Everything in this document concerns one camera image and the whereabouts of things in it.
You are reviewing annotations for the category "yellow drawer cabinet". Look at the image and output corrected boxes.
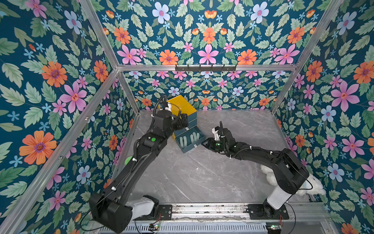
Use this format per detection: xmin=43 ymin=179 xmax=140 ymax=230
xmin=168 ymin=95 xmax=197 ymax=130

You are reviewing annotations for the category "teal bottom drawer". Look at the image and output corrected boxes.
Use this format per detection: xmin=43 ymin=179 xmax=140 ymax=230
xmin=173 ymin=126 xmax=206 ymax=153

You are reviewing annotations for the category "teal top drawer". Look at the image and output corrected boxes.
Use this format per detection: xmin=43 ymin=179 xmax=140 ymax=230
xmin=188 ymin=111 xmax=198 ymax=122

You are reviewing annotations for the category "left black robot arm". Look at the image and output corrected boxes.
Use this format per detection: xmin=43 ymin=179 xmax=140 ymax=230
xmin=89 ymin=108 xmax=188 ymax=234

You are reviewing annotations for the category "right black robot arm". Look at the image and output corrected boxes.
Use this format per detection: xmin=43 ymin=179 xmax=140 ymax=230
xmin=202 ymin=123 xmax=310 ymax=219

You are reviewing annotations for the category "green lid small jar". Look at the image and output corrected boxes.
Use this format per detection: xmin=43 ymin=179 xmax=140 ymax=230
xmin=125 ymin=157 xmax=132 ymax=165

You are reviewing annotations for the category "white plush toy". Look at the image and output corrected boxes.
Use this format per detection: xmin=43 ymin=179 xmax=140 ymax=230
xmin=261 ymin=165 xmax=326 ymax=196

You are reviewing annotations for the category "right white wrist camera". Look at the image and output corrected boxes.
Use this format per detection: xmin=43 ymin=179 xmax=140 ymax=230
xmin=212 ymin=127 xmax=222 ymax=141

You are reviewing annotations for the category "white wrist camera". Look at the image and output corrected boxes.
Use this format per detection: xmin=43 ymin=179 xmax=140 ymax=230
xmin=163 ymin=102 xmax=172 ymax=112
xmin=212 ymin=127 xmax=222 ymax=141

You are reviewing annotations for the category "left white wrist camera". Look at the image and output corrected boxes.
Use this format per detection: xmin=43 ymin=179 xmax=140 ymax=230
xmin=163 ymin=102 xmax=172 ymax=112

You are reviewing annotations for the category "black hook rail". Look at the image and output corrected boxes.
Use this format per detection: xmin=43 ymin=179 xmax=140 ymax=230
xmin=175 ymin=64 xmax=237 ymax=73

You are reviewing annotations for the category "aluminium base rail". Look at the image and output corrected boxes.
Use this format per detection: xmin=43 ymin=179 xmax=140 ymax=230
xmin=87 ymin=202 xmax=331 ymax=223

